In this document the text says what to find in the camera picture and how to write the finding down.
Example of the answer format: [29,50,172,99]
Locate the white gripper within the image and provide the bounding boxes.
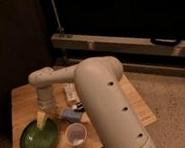
[36,86,55,130]

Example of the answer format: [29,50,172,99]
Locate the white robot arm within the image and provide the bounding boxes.
[28,56,157,148]

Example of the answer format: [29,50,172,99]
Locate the green glass bowl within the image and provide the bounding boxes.
[19,119,59,148]

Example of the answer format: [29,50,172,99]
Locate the wooden table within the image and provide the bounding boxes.
[11,75,157,148]

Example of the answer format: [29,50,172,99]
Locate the blue sponge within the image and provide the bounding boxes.
[59,108,82,123]

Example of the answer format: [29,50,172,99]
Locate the white remote control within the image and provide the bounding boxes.
[63,83,78,104]

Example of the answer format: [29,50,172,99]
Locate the small black white bottle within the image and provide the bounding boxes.
[72,102,85,111]

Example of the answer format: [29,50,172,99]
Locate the metal pole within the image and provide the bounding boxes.
[50,0,64,37]

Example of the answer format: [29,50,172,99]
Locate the long grey case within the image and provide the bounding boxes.
[51,33,185,57]

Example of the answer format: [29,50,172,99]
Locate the black case handle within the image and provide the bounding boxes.
[150,38,181,47]

